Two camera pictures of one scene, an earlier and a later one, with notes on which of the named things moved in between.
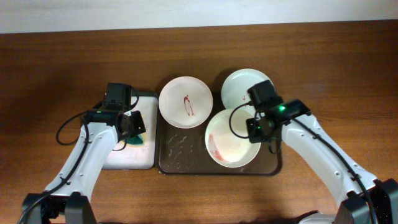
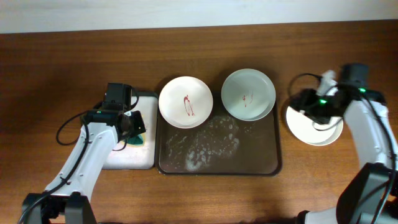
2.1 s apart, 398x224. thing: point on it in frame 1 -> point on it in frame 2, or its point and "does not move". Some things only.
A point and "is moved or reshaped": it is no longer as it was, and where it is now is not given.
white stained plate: x=226 y=149 is moved or reshaped
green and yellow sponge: x=136 y=141 does not move
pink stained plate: x=185 y=102 does not move
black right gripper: x=255 y=136 -> x=305 y=99
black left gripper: x=140 y=127 does not move
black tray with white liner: x=143 y=157 does not move
